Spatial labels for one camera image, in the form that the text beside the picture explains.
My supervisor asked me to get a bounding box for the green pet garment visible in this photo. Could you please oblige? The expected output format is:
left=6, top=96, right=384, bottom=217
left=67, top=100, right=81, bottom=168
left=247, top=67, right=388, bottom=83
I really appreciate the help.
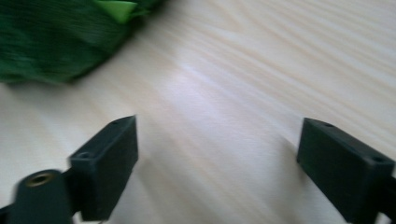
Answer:
left=0, top=0, right=166, bottom=86

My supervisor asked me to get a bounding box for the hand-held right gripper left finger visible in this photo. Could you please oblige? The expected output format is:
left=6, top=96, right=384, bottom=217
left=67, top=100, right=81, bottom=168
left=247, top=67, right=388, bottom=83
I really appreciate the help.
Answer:
left=68, top=115, right=140, bottom=222

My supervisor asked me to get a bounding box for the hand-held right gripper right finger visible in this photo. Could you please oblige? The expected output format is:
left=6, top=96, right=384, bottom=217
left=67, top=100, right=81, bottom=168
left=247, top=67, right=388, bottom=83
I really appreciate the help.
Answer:
left=296, top=117, right=396, bottom=224

